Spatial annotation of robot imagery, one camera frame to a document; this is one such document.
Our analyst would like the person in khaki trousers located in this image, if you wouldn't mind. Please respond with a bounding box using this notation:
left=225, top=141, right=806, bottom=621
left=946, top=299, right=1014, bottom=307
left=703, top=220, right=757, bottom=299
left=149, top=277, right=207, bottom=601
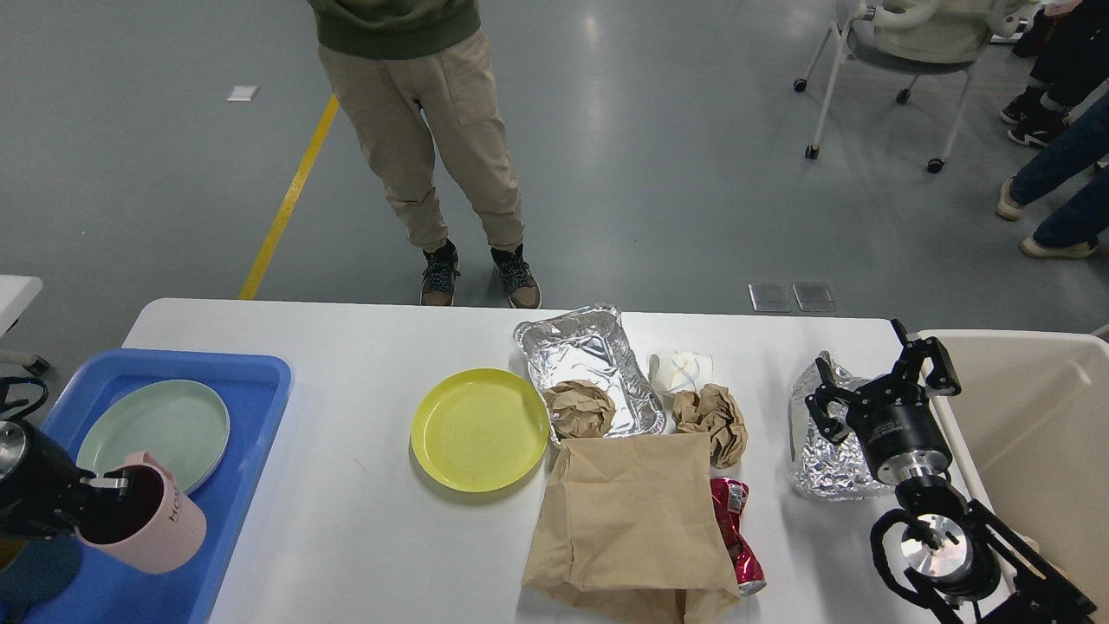
left=309, top=1, right=542, bottom=309

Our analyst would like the yellow plate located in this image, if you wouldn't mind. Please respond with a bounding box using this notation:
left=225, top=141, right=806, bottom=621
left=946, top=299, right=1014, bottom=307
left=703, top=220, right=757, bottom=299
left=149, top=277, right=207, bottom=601
left=411, top=367, right=551, bottom=493

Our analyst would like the crumpled aluminium foil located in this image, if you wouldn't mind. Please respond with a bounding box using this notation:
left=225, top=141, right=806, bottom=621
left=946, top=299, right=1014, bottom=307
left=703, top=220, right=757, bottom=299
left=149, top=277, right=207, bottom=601
left=788, top=364, right=892, bottom=502

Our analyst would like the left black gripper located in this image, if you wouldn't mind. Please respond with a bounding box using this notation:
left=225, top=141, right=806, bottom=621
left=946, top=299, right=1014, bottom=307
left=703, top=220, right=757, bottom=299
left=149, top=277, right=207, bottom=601
left=1, top=421, right=138, bottom=540

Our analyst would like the white side table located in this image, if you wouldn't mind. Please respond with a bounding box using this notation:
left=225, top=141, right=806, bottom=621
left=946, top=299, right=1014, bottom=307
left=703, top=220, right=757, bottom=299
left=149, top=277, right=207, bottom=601
left=1, top=274, right=51, bottom=378

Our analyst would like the white office chair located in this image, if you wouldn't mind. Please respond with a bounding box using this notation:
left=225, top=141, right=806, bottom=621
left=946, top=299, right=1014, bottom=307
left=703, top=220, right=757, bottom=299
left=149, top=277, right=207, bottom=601
left=793, top=1, right=1038, bottom=174

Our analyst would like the crumpled brown paper wad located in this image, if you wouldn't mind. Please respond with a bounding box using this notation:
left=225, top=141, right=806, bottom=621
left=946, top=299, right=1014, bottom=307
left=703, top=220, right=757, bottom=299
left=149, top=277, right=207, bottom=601
left=672, top=383, right=749, bottom=470

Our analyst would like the crumpled brown paper ball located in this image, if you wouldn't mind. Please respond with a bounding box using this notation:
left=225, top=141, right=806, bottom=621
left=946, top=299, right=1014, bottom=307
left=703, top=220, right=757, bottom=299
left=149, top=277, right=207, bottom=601
left=542, top=380, right=615, bottom=439

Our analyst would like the beige plastic bin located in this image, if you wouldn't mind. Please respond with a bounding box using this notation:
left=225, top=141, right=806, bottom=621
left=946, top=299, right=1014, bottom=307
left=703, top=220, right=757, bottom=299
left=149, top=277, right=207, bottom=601
left=930, top=330, right=1108, bottom=623

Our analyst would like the light green plate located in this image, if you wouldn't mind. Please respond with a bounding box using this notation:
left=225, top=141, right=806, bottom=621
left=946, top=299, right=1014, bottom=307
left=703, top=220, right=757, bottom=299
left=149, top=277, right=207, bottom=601
left=77, top=380, right=230, bottom=495

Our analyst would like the aluminium foil tray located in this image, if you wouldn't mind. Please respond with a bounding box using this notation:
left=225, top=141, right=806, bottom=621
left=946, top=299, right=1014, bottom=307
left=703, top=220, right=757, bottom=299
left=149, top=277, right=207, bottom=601
left=512, top=303, right=668, bottom=438

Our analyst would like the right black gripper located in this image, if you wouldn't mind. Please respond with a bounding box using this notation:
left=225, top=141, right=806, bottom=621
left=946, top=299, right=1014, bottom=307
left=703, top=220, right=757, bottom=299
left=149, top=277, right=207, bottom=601
left=805, top=319, right=962, bottom=484

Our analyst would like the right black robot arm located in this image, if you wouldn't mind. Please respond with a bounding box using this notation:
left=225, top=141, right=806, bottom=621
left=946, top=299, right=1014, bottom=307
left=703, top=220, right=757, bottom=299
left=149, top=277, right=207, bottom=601
left=804, top=320, right=1097, bottom=623

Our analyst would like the blue plastic tray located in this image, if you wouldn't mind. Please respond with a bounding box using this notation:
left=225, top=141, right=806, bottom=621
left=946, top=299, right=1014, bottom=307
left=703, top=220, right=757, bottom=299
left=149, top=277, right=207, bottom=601
left=23, top=348, right=292, bottom=623

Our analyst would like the crushed red can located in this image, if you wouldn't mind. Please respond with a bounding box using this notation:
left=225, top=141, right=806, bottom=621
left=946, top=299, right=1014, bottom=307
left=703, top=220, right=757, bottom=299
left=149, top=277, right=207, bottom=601
left=710, top=477, right=766, bottom=597

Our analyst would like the brown paper bag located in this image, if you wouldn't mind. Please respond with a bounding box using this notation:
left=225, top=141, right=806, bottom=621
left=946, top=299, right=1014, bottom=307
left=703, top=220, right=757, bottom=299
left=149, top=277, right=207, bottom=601
left=522, top=433, right=742, bottom=623

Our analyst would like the dark teal mug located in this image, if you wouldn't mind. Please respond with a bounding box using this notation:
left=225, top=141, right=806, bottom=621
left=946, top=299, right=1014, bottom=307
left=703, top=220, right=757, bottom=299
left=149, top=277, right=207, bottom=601
left=1, top=536, right=82, bottom=623

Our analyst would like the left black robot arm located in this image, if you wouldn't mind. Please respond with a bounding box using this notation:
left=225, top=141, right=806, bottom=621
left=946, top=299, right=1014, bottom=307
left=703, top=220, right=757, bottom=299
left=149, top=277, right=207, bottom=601
left=1, top=376, right=134, bottom=540

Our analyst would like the pink mug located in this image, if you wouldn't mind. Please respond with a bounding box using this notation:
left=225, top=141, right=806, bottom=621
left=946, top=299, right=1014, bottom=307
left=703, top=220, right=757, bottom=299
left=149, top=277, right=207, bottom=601
left=75, top=452, right=207, bottom=575

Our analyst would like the metal floor plate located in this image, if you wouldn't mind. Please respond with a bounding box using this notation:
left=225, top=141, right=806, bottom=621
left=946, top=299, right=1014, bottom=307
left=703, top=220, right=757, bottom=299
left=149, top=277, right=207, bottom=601
left=792, top=282, right=837, bottom=313
left=747, top=282, right=793, bottom=315

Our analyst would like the person in black sneakers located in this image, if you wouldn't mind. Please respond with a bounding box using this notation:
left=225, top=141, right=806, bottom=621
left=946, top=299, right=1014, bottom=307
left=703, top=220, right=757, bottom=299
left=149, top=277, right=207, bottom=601
left=1001, top=1, right=1108, bottom=147

